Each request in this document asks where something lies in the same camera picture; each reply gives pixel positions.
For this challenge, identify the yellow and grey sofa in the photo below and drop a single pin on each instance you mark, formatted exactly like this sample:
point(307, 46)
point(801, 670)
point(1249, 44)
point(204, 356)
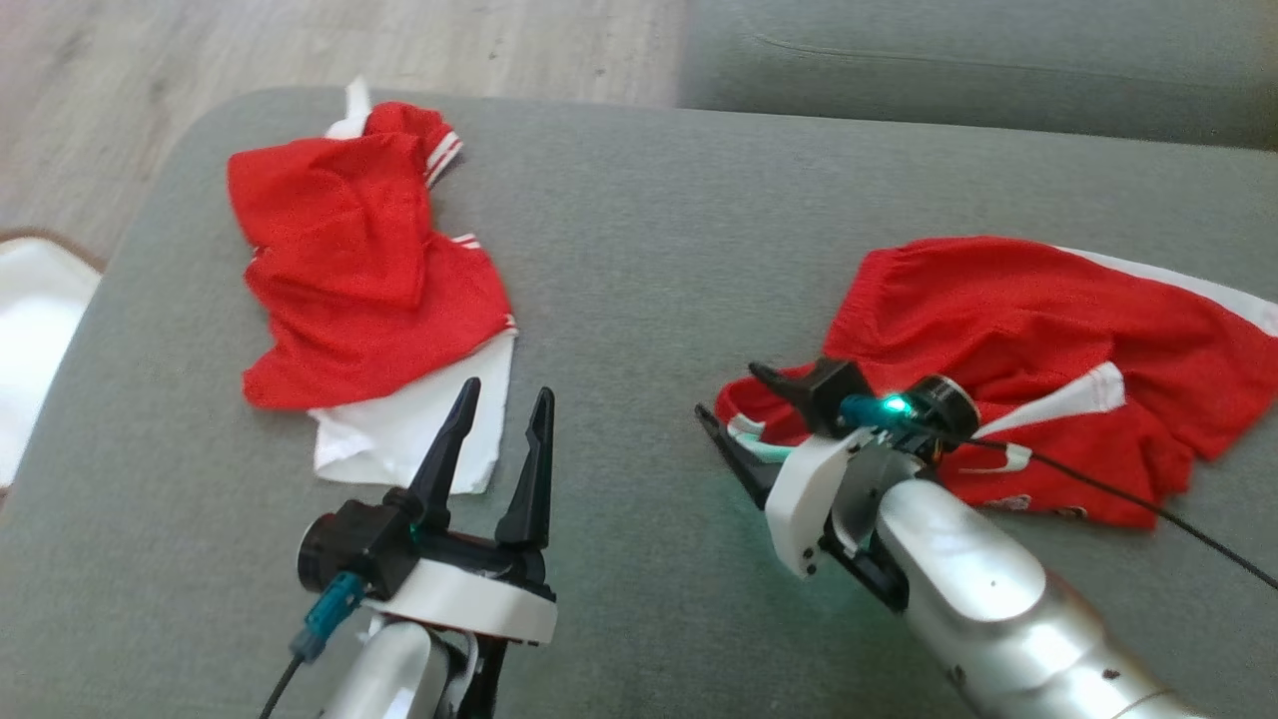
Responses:
point(639, 250)

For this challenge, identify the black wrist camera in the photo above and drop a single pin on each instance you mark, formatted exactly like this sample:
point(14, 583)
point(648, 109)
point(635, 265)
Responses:
point(944, 404)
point(359, 544)

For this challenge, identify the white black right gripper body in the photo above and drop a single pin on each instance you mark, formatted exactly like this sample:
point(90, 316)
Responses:
point(799, 499)

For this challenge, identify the red shorts white trim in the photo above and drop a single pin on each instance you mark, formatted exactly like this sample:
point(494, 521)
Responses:
point(1018, 320)

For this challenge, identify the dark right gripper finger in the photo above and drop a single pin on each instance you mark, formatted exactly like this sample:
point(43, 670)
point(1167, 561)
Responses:
point(794, 391)
point(744, 463)

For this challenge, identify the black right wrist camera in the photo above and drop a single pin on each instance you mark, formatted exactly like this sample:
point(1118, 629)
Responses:
point(944, 404)

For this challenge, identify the red white basketball jersey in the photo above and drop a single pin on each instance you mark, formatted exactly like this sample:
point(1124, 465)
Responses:
point(349, 290)

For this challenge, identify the grey sofa seat cushion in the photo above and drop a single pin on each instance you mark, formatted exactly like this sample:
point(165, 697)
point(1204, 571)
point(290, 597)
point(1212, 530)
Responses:
point(978, 60)

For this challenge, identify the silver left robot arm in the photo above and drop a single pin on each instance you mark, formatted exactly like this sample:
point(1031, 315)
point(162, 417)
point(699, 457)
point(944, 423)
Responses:
point(384, 674)

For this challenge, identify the white laundry basket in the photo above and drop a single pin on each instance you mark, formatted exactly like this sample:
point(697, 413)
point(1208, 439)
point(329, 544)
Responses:
point(35, 330)

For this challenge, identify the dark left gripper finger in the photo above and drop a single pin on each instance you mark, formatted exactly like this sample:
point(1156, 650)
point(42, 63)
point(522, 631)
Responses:
point(444, 469)
point(531, 489)

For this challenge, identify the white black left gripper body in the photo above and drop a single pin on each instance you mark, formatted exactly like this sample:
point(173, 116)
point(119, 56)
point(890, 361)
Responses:
point(469, 601)

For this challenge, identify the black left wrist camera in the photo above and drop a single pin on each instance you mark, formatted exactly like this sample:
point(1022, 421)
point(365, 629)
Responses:
point(359, 544)

